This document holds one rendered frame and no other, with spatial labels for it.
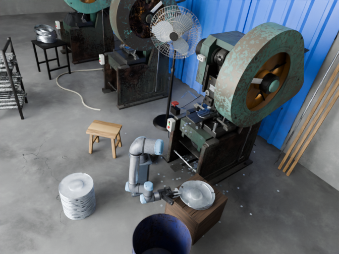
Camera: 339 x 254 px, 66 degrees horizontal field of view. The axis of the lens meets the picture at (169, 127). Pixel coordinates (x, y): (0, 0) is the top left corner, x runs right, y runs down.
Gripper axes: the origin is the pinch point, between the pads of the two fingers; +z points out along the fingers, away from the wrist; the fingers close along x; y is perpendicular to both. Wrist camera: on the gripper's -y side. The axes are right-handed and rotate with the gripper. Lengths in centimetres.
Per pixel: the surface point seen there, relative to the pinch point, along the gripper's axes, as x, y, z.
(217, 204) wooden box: 4.2, -15.1, 28.9
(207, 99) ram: -56, 60, 40
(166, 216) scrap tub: -3.5, -20.2, -21.0
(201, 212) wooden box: 5.1, -18.3, 11.8
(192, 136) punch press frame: -16, 53, 31
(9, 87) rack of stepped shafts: 4, 201, -150
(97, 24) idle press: -22, 381, -22
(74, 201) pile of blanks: 18, 25, -86
